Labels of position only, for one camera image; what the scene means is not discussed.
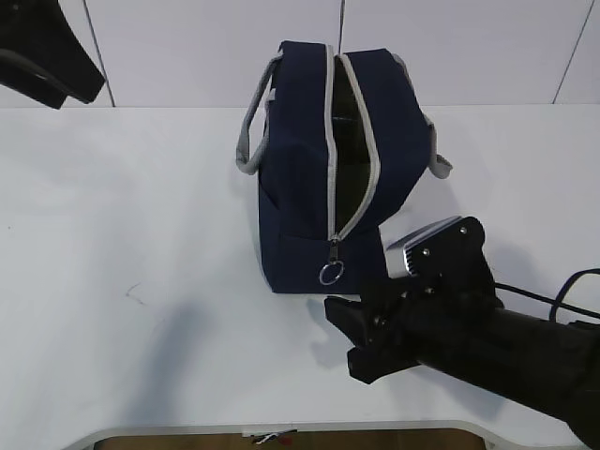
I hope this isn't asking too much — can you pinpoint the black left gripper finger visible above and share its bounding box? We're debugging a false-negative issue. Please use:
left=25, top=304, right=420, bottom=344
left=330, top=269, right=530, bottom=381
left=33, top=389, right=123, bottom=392
left=1, top=49, right=74, bottom=110
left=1, top=1, right=105, bottom=104

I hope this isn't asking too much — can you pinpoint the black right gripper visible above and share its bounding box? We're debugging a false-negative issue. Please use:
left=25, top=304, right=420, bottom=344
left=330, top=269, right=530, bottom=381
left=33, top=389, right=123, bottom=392
left=324, top=217, right=503, bottom=384

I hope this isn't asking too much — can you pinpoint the navy blue lunch bag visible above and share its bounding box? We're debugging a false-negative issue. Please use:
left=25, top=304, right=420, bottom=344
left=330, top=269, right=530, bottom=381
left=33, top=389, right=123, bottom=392
left=236, top=40, right=452, bottom=294

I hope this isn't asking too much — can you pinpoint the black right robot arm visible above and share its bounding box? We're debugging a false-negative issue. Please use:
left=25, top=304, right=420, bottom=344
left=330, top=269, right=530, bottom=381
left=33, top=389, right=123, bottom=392
left=324, top=217, right=599, bottom=449

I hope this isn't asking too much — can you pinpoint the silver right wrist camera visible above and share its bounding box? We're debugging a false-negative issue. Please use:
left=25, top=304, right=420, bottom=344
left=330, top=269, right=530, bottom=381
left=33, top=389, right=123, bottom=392
left=383, top=216, right=461, bottom=278

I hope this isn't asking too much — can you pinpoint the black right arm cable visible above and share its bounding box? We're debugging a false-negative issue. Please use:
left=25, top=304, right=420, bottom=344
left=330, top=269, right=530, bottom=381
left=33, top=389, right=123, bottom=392
left=494, top=267, right=600, bottom=323

